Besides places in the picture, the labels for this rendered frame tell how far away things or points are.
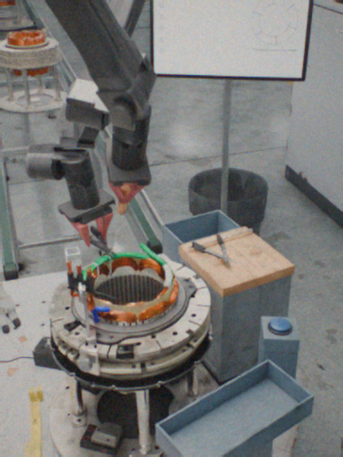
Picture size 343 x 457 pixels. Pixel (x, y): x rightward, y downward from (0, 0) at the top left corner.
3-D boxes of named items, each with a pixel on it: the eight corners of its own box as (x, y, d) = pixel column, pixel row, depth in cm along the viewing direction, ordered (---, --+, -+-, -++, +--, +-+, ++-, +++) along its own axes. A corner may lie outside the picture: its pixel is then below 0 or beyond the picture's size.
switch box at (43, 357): (46, 349, 152) (43, 332, 149) (80, 355, 149) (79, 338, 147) (34, 365, 147) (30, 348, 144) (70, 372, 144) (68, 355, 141)
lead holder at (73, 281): (68, 286, 105) (65, 270, 103) (90, 282, 106) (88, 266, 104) (71, 299, 102) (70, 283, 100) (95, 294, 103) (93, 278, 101)
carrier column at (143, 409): (138, 449, 122) (133, 373, 111) (149, 445, 123) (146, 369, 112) (141, 459, 120) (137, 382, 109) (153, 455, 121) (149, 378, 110)
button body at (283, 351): (256, 428, 129) (263, 338, 116) (255, 403, 135) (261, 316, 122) (289, 430, 128) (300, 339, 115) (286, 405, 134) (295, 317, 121)
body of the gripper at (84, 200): (58, 213, 119) (49, 181, 115) (102, 195, 124) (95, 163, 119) (72, 226, 115) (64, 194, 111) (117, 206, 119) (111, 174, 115)
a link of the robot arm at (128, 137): (146, 118, 86) (156, 95, 90) (101, 105, 87) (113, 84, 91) (142, 153, 92) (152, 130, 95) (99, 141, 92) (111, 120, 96)
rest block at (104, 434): (99, 426, 125) (98, 419, 124) (122, 432, 124) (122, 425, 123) (91, 442, 122) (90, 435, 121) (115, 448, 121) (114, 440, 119)
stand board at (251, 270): (178, 253, 141) (178, 245, 140) (245, 234, 149) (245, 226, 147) (222, 298, 126) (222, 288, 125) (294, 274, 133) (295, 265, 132)
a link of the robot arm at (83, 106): (132, 112, 81) (151, 63, 84) (53, 90, 81) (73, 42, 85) (133, 157, 92) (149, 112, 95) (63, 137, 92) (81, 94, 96)
